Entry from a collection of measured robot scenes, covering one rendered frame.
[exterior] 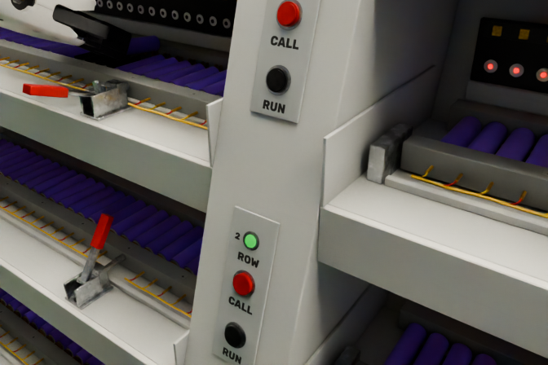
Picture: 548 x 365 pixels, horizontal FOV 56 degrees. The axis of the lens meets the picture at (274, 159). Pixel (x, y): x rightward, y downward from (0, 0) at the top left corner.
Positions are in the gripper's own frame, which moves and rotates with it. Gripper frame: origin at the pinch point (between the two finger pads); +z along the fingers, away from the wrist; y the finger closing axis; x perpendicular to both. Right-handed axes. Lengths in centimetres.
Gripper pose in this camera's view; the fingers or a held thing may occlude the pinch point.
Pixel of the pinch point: (104, 39)
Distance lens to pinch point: 59.5
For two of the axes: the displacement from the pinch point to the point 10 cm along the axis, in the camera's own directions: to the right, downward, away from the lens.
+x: -2.9, 9.6, 0.3
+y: -8.2, -2.6, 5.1
